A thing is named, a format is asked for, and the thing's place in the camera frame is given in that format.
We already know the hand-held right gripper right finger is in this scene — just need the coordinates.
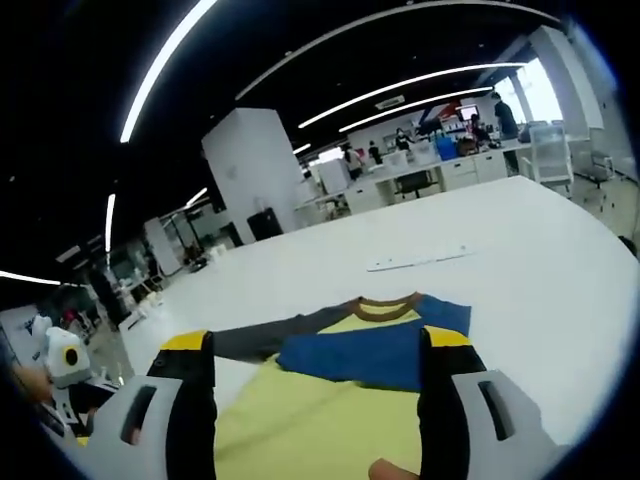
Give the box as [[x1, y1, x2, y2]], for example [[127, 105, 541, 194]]
[[416, 326, 561, 480]]

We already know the wide ceiling light strip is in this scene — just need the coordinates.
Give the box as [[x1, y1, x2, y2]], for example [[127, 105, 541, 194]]
[[119, 0, 221, 144]]

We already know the long ceiling light strip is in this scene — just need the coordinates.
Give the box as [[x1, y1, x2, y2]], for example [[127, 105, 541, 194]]
[[297, 62, 527, 130], [339, 85, 494, 134]]

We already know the yellow blue grey garment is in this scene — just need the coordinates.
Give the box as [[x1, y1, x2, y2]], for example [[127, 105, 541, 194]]
[[212, 294, 474, 480]]

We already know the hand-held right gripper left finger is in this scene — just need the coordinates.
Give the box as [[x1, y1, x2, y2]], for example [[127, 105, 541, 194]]
[[85, 328, 220, 480]]

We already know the black office chair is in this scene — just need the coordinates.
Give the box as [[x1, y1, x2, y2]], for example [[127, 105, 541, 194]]
[[394, 172, 432, 200]]

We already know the white mesh chair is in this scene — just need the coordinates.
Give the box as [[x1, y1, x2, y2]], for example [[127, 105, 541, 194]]
[[529, 122, 575, 187]]

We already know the white cabinet row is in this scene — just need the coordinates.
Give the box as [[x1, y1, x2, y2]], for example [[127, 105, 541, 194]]
[[344, 144, 521, 216]]

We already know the black boxy case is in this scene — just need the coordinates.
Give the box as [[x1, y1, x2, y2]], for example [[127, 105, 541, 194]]
[[247, 207, 284, 242]]

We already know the person's right hand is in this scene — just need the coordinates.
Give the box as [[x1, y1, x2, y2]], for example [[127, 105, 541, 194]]
[[368, 457, 422, 480]]

